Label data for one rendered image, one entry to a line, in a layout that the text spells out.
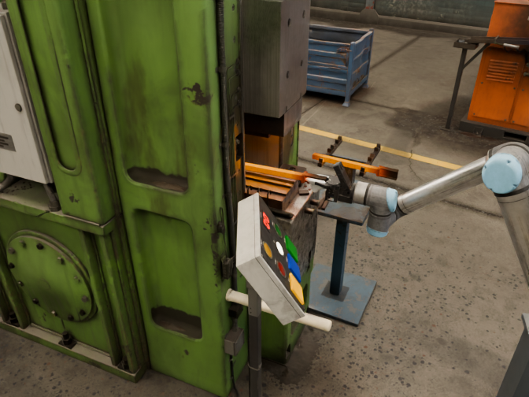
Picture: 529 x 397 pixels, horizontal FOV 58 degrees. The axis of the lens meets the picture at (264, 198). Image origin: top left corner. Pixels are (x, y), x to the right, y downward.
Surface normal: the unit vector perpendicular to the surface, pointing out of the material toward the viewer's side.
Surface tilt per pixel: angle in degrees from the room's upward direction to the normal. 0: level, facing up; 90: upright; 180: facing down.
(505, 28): 90
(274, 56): 90
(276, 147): 90
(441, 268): 0
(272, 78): 90
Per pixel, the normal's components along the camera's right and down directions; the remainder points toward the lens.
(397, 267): 0.00, -0.85
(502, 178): -0.70, 0.28
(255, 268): 0.03, 0.53
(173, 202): -0.39, 0.49
